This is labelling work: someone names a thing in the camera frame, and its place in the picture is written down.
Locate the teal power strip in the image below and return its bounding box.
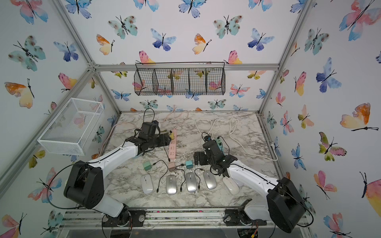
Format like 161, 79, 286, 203
216, 137, 223, 151

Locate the teal charger plug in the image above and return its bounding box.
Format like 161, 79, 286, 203
185, 160, 194, 169

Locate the green charger plug front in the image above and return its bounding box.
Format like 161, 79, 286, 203
142, 161, 152, 171

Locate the black charging cable silver mouse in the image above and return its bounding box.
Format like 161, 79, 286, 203
175, 163, 186, 192

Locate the pink charger plug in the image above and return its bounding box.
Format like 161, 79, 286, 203
168, 162, 176, 172

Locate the white wireless mouse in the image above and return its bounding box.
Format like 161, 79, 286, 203
140, 174, 153, 194

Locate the black charging cable white mouse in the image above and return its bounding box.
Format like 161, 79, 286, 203
153, 160, 169, 193

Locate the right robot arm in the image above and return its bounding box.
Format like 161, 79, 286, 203
193, 140, 313, 233

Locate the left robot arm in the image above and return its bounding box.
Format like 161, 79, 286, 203
64, 121, 172, 220

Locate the white mouse right front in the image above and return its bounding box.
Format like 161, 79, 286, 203
223, 177, 240, 195

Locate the pink power strip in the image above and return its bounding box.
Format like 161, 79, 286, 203
169, 129, 178, 162

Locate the black wire wall basket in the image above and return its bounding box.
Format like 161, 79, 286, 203
133, 61, 226, 96

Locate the white power cord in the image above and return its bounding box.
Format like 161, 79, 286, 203
194, 117, 279, 162

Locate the white mesh wall basket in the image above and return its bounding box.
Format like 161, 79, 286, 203
37, 98, 104, 156

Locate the aluminium front rail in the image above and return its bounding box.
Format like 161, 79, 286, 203
59, 207, 310, 230

